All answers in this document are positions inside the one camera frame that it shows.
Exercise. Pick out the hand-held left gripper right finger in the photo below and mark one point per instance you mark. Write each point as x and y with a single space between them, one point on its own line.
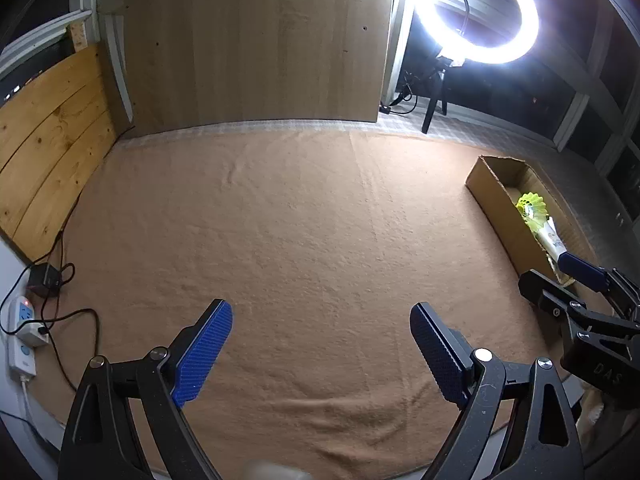
440 355

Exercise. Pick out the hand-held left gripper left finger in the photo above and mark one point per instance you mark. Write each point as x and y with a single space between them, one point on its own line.
205 355

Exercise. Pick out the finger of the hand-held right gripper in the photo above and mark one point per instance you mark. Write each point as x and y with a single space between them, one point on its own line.
545 292
580 267

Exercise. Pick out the white lotion bottle blue cap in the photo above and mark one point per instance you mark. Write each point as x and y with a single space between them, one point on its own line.
552 240

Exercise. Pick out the yellow shuttlecock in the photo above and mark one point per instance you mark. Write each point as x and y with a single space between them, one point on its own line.
532 207

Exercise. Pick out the cardboard box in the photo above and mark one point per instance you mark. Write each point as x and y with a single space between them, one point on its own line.
495 195

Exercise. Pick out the brown blanket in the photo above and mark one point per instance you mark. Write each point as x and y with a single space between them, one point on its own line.
300 235

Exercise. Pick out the black power adapter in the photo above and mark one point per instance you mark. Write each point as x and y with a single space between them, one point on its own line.
45 280

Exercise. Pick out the white power strip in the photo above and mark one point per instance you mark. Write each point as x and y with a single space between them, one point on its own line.
25 345

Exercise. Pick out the black power strip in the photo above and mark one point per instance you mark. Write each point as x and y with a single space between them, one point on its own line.
385 109

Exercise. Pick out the wooden plank panel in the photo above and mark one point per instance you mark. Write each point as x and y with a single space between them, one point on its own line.
50 135

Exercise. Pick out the black gooseneck phone clamp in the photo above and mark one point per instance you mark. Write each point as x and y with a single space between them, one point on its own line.
466 15

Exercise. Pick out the light wooden board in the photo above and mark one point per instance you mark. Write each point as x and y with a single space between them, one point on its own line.
250 35

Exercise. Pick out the white window frame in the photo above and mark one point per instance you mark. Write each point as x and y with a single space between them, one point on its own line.
45 35
397 45

